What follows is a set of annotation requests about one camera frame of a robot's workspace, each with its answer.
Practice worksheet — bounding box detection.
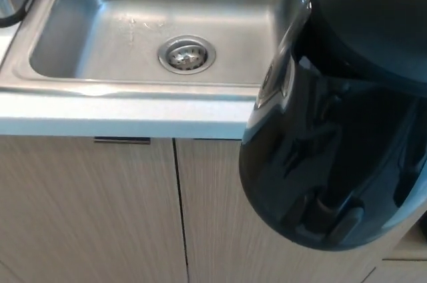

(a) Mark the metal sink drain strainer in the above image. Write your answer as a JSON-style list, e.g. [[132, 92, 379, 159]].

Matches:
[[157, 35, 217, 73]]

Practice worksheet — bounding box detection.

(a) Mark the wood cabinet door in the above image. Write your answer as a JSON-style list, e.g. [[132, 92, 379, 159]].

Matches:
[[173, 137, 384, 283], [0, 135, 191, 283]]

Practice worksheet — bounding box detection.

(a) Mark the stainless steel sink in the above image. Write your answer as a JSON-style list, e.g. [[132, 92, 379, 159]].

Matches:
[[0, 0, 321, 103]]

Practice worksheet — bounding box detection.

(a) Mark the black electric kettle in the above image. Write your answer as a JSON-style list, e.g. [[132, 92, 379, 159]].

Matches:
[[239, 0, 427, 252]]

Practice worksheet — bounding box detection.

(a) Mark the dark edge pull strip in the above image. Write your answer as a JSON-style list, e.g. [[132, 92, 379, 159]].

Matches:
[[94, 136, 151, 146]]

